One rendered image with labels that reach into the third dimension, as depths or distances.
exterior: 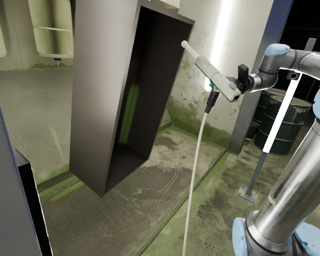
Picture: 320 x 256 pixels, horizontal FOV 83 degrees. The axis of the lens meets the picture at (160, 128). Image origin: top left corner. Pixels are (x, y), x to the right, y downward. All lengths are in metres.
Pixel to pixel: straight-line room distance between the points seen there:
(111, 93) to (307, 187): 0.83
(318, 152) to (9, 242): 0.67
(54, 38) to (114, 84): 1.20
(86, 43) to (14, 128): 1.32
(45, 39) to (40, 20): 0.15
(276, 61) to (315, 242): 0.74
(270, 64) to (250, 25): 1.85
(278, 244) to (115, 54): 0.96
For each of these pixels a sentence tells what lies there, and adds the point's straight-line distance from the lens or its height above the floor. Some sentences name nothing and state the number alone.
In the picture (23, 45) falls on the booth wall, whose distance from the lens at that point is 2.33.
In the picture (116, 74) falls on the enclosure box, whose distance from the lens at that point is 0.91.
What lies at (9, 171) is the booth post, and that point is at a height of 1.28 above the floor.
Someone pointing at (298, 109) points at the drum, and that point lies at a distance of 3.35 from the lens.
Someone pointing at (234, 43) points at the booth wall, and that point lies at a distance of 2.89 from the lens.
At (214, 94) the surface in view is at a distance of 0.90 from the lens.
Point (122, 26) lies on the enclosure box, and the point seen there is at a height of 1.53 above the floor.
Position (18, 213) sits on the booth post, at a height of 1.19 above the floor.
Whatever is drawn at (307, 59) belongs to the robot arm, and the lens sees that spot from 1.03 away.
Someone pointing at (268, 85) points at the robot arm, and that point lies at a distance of 1.09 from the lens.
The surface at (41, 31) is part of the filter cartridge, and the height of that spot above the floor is 1.46.
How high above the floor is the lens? 1.49
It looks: 25 degrees down
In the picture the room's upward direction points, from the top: 7 degrees clockwise
